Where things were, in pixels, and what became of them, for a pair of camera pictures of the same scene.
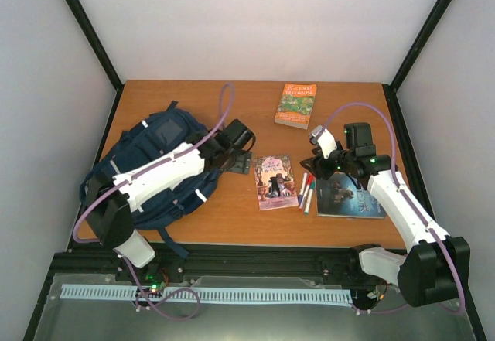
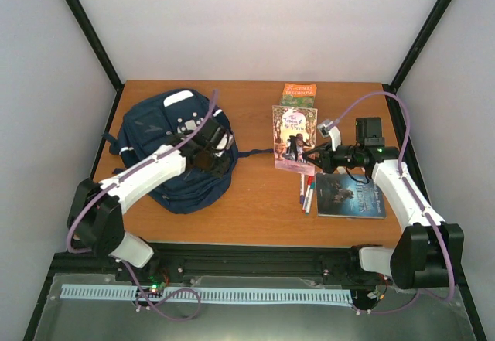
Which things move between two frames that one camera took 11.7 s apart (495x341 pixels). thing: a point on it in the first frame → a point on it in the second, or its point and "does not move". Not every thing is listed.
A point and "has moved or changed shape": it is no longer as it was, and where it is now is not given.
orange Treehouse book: (295, 104) does not move
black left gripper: (244, 165) → (221, 170)
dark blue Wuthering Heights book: (338, 196) does not move
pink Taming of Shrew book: (275, 184) → (295, 130)
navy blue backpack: (151, 137) has moved or changed shape
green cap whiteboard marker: (312, 185) does not move
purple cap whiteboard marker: (302, 189) does not move
